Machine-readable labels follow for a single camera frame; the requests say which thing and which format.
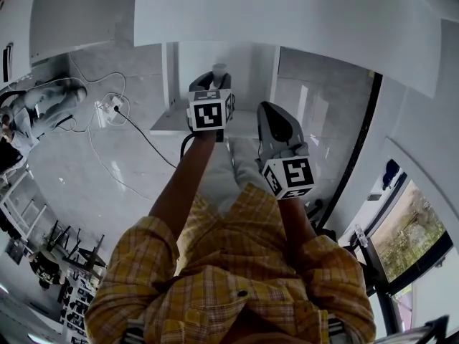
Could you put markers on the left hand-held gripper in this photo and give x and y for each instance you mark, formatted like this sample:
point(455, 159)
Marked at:
point(208, 115)

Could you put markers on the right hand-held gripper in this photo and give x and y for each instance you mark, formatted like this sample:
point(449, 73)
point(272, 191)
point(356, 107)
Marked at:
point(294, 174)

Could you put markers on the person's right forearm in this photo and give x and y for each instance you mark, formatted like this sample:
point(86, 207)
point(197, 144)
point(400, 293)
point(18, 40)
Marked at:
point(295, 220)

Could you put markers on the person's left forearm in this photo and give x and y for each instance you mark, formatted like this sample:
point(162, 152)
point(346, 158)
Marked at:
point(186, 192)

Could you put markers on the person's light trousers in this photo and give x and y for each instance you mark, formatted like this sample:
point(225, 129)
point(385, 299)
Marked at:
point(226, 177)

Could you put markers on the white desk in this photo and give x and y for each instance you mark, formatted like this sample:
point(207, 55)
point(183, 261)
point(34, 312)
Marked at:
point(287, 13)

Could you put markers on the white power strip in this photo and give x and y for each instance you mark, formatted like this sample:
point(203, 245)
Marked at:
point(109, 108)

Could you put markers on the black bag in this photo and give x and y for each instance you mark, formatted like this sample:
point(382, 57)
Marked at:
point(391, 174)

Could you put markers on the person's yellow plaid shirt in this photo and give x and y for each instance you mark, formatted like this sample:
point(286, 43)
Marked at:
point(229, 271)

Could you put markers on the plain white table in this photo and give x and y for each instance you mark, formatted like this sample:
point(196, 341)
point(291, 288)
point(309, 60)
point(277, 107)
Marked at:
point(71, 13)

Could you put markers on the window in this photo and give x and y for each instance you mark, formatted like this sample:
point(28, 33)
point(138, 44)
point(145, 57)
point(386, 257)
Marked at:
point(412, 235)

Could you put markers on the black phone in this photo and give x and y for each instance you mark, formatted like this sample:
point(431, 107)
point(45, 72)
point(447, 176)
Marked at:
point(8, 63)

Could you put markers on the black stool frames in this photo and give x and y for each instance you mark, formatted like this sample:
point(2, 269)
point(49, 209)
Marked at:
point(79, 249)

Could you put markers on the white metal rack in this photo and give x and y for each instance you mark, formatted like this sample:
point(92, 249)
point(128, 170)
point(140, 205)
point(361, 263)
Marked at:
point(21, 206)

